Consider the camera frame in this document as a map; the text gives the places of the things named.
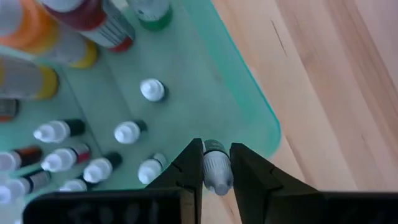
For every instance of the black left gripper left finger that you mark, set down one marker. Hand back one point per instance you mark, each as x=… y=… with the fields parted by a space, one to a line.
x=186 y=174

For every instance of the large yellow food coloring bottle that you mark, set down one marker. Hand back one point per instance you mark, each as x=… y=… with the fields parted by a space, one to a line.
x=25 y=81
x=46 y=40

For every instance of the small black dropper bottle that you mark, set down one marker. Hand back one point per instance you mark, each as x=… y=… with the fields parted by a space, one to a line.
x=99 y=169
x=57 y=130

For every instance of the green cutting mat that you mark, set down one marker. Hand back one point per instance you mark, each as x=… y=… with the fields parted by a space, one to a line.
x=192 y=77

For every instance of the small red dropper bottle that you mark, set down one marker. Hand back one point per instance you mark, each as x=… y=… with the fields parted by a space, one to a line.
x=63 y=158

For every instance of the large green food coloring bottle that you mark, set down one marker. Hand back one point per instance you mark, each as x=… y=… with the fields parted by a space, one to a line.
x=152 y=14

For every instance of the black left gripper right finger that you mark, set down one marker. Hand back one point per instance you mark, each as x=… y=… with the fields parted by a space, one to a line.
x=258 y=193

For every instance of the small orange-brown dropper bottle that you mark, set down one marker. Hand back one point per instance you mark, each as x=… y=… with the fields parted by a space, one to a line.
x=18 y=157

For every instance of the large red food coloring bottle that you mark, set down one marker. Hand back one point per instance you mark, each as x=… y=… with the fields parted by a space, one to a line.
x=93 y=21

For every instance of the small green dropper bottle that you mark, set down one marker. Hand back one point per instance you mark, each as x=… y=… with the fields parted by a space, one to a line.
x=217 y=168

